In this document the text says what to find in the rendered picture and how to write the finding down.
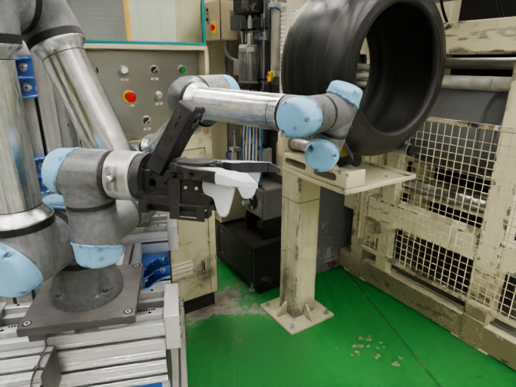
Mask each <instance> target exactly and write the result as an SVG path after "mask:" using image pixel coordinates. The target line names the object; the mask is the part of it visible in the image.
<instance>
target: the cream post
mask: <svg viewBox="0 0 516 387"><path fill-rule="evenodd" d="M307 1H308V0H286V36H287V34H288V31H289V28H290V26H291V24H292V23H293V20H294V18H292V19H291V11H292V10H297V9H299V10H300V9H301V8H302V7H303V5H304V4H305V3H306V2H307ZM319 198H320V185H317V184H314V183H312V182H309V181H308V180H304V179H302V178H299V177H296V176H294V175H292V174H288V173H286V172H284V171H283V189H282V225H281V260H280V296H279V306H280V307H281V306H282V305H283V303H284V302H287V308H286V312H287V313H288V314H289V315H290V316H291V317H293V318H294V319H295V318H297V317H298V316H302V315H304V305H305V304H306V305H307V306H308V307H309V311H310V312H311V311H313V307H314V293H315V280H316V253H317V239H318V225H319Z"/></svg>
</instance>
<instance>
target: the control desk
mask: <svg viewBox="0 0 516 387"><path fill-rule="evenodd" d="M84 49H85V51H86V53H87V55H88V58H89V60H90V62H91V64H92V66H93V68H94V70H95V73H96V75H97V76H98V79H99V81H100V83H101V85H102V87H103V89H104V92H105V94H106V95H107V98H108V100H109V101H110V104H111V106H112V108H113V110H114V113H115V114H116V116H117V119H118V121H119V123H120V125H121V127H122V129H123V131H124V134H125V136H126V138H127V140H128V142H129V144H136V143H139V142H140V141H141V140H142V139H143V138H144V137H145V136H147V135H148V134H155V133H156V132H157V131H158V130H159V129H160V128H161V127H162V126H163V125H164V124H165V123H166V122H167V121H168V120H169V119H170V118H171V116H172V112H171V111H170V108H169V107H168V104H167V92H168V90H169V88H170V86H171V85H172V84H173V83H174V82H175V81H176V80H177V79H178V78H182V77H184V76H190V75H209V56H208V47H207V46H199V45H198V46H197V45H130V44H96V43H84ZM210 134H211V127H202V128H201V129H199V131H198V132H197V133H195V134H194V135H193V136H192V137H191V138H190V140H189V142H188V143H187V146H186V147H185V149H184V152H183V153H182V154H181V157H183V156H185V157H187V158H193V157H199V158H212V140H211V135H210ZM177 221H178V230H179V232H178V240H179V250H171V251H170V252H171V268H172V277H173V284H174V283H178V287H179V296H180V298H184V312H185V314H188V313H191V312H193V311H196V310H199V309H202V308H204V307H207V306H211V305H213V304H215V295H214V292H215V291H217V255H216V236H215V216H214V210H212V216H211V217H210V218H208V219H205V222H197V221H190V220H177Z"/></svg>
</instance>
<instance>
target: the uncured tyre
mask: <svg viewBox="0 0 516 387"><path fill-rule="evenodd" d="M365 38H366V40H367V43H368V46H369V57H370V67H369V78H368V81H367V84H366V87H365V90H364V92H363V95H362V99H361V101H360V104H359V109H358V110H357V112H356V115H355V117H354V119H353V121H352V131H350V132H349V134H348V135H347V136H346V143H347V144H348V146H349V149H350V150H351V152H354V153H357V154H361V155H362V156H372V155H380V154H386V153H388V152H390V151H393V150H394V149H396V148H398V147H400V146H401V145H402V144H404V143H405V142H406V141H407V140H408V139H409V138H410V137H411V136H413V135H414V134H415V133H416V132H417V131H418V129H419V128H420V127H421V126H422V125H423V124H424V123H425V121H426V119H427V118H428V116H429V115H430V113H431V111H432V108H433V107H434V105H435V102H436V100H437V98H438V94H439V92H440V89H441V86H442V81H443V77H444V73H445V62H446V39H445V29H444V25H443V21H442V17H441V15H440V12H439V10H438V8H437V6H436V4H435V3H434V1H433V0H308V1H307V2H306V3H305V4H304V5H303V7H302V8H301V9H300V10H299V12H298V13H297V15H296V17H295V18H294V20H293V23H292V24H291V26H290V28H289V31H288V34H287V36H286V40H285V44H284V47H283V54H282V61H281V85H282V90H283V94H294V95H302V96H311V95H318V94H326V90H327V89H328V88H329V85H330V83H331V82H332V81H344V82H348V83H350V84H353V85H355V86H356V73H357V66H358V60H359V54H360V51H361V48H362V44H363V42H364V40H365Z"/></svg>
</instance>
